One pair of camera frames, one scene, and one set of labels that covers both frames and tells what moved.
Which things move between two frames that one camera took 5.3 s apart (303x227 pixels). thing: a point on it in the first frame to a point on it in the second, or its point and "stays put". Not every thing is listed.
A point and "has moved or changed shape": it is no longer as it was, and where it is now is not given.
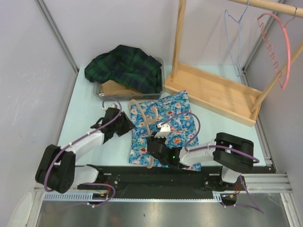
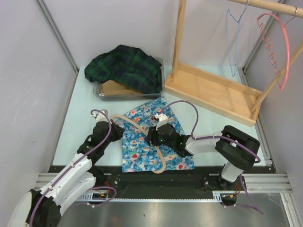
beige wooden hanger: [154, 114] has moved or changed shape
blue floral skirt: [173, 111] has moved or changed shape
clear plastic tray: [96, 85] stays put
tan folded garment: [111, 88] stays put
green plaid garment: [127, 64] stays put
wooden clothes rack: [206, 90] stays put
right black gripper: [153, 138] to [151, 138]
